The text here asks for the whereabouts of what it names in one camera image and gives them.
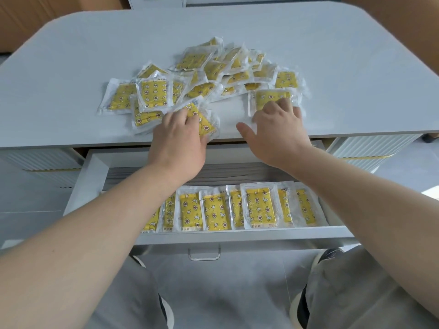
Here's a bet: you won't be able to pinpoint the person's left hand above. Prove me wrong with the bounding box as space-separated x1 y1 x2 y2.
147 108 210 176

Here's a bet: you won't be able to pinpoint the person's right hand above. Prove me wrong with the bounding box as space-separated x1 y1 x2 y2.
236 97 313 171

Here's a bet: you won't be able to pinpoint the yellow patterned sachet clear wrap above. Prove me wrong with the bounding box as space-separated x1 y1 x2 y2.
248 88 304 119
173 101 221 141

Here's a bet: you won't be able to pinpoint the person's right forearm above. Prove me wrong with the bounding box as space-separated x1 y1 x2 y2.
278 144 439 319

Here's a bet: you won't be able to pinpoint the person's left forearm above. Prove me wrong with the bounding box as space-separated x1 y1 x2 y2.
0 161 193 329

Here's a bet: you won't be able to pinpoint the pile of yellow packets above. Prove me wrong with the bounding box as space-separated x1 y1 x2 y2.
97 36 310 135

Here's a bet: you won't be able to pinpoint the row of yellow packets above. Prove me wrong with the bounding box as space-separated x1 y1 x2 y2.
141 181 330 234

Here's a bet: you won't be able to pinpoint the white drawer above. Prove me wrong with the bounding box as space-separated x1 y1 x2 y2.
63 140 358 255

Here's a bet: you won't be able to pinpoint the white cabinet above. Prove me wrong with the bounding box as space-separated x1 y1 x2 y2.
126 0 188 9

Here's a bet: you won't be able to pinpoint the white ribbed desk panel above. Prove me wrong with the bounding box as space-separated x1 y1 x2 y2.
326 133 423 174
0 148 85 189

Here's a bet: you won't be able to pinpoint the person's grey trousers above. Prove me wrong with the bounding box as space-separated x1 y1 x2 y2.
84 245 439 329

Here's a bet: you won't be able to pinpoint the metal drawer handle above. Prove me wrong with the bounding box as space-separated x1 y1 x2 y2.
187 246 221 262

